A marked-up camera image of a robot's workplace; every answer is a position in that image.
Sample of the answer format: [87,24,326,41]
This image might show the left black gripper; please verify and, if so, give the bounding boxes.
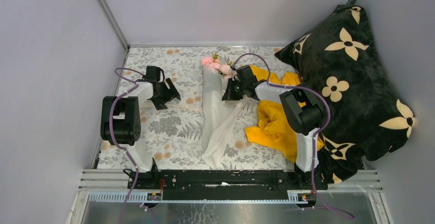
[150,78,180,111]

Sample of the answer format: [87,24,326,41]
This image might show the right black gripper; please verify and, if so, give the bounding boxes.
[222,78,246,101]

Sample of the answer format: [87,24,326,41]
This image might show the pink fake flower stem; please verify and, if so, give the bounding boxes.
[209,59,222,74]
[219,62,236,79]
[201,54,219,67]

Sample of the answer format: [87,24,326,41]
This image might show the white wrapping paper sheet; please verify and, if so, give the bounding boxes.
[202,67,247,169]

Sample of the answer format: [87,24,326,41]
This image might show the cream printed ribbon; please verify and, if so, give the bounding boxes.
[139,98,247,116]

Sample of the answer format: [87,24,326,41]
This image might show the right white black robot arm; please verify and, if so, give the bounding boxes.
[222,65,330,189]

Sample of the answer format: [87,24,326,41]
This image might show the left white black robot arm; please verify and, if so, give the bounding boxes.
[100,66,181,189]

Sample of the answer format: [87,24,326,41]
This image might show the floral tablecloth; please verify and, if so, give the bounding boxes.
[118,47,293,170]

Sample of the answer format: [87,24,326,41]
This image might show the yellow garment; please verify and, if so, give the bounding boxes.
[244,65,325,164]

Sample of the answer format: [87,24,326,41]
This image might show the black floral pillow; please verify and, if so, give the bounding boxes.
[275,5,416,184]

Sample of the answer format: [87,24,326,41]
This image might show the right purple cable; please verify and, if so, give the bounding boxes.
[231,53,357,220]

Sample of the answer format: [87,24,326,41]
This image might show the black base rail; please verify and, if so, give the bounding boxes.
[123,169,328,201]

